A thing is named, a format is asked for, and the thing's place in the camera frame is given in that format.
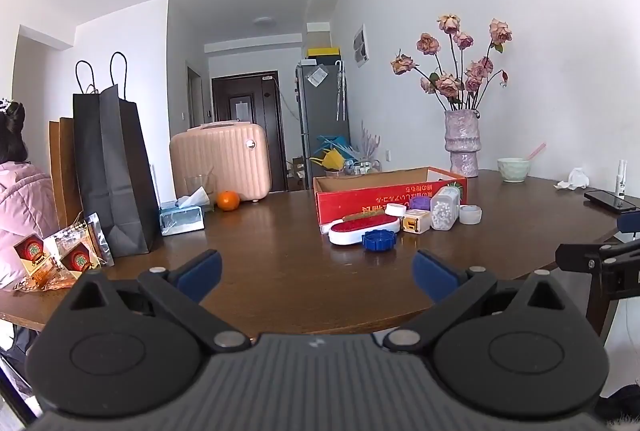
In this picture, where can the brown paper bag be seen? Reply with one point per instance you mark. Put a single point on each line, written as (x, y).
(62, 171)

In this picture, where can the white round cap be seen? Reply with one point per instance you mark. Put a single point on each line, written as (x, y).
(396, 210)

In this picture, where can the red and white lint brush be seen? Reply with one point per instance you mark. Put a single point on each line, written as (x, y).
(362, 231)

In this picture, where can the cluster of small bottles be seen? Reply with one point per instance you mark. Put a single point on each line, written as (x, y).
(362, 168)

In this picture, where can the pale green bowl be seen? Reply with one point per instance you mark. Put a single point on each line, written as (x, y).
(512, 171)

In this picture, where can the round ceiling light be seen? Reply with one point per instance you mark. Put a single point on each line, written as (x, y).
(262, 20)

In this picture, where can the white spray bottle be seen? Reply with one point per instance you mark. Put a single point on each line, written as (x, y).
(622, 178)

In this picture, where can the dark brown door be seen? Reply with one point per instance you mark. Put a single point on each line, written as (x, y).
(245, 96)

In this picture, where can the pink spoon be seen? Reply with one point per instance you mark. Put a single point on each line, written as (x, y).
(535, 151)

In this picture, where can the clear container of white beads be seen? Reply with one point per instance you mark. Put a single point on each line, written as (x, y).
(444, 211)

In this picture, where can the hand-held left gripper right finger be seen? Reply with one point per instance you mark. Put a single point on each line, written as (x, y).
(434, 276)

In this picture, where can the clear drinking glass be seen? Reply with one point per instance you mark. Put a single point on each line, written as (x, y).
(199, 185)

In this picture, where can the pale purple textured vase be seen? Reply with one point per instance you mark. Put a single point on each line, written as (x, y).
(462, 141)

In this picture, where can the silver foil packet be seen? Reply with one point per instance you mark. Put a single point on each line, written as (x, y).
(100, 236)

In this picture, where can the pink ribbed suitcase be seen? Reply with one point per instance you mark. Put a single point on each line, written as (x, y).
(220, 161)

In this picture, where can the blue ridged lid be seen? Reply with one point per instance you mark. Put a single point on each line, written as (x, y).
(379, 241)

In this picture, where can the paper sheet on refrigerator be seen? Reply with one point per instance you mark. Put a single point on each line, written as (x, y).
(317, 76)

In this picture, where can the crumpled white tissue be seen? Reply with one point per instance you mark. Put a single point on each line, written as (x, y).
(574, 178)

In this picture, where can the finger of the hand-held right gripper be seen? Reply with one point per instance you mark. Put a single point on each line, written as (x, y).
(629, 225)
(580, 261)

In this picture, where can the purple small object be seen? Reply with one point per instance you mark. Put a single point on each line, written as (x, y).
(419, 203)

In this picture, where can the white wall panel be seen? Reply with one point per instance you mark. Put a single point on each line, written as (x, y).
(361, 46)

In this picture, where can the orange fruit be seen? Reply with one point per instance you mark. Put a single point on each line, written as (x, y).
(228, 201)

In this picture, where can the black smartphone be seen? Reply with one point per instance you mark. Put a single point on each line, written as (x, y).
(607, 200)

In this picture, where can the grey refrigerator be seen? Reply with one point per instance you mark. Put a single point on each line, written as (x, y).
(320, 111)

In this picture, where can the pale dried branch bouquet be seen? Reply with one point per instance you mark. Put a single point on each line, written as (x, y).
(367, 146)

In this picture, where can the red cardboard box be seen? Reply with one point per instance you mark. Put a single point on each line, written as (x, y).
(360, 201)

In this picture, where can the white squat jar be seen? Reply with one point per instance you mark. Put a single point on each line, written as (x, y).
(470, 215)

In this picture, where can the black paper bag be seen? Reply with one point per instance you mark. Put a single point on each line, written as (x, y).
(112, 171)

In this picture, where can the green brown tube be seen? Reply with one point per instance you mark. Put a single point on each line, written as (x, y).
(365, 213)

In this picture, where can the small white yellow box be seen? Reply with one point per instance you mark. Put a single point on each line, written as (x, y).
(416, 222)

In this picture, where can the small brown floor carton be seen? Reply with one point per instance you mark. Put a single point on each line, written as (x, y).
(297, 173)

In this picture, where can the dried pink roses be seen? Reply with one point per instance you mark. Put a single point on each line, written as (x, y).
(450, 83)

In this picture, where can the yellow cloth bag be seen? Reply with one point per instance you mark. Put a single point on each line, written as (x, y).
(327, 160)

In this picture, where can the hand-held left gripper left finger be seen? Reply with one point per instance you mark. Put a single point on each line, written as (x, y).
(201, 275)

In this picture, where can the blue tissue box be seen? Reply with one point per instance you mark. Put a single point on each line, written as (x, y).
(181, 218)

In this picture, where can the clear hanging umbrella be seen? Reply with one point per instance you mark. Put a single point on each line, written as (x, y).
(341, 91)

